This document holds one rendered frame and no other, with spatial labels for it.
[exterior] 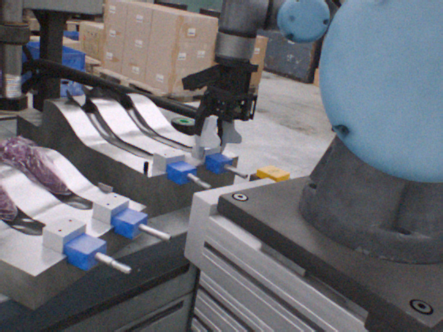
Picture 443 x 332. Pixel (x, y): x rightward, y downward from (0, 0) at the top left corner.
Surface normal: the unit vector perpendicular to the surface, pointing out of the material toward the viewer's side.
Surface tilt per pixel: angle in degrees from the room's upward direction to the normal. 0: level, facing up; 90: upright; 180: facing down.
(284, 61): 90
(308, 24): 90
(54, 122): 90
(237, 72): 90
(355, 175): 73
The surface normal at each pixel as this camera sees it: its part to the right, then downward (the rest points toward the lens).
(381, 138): -0.40, 0.38
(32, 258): 0.16, -0.92
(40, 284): 0.90, 0.29
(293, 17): -0.07, 0.34
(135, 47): -0.65, 0.18
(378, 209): -0.34, -0.03
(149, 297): 0.74, 0.35
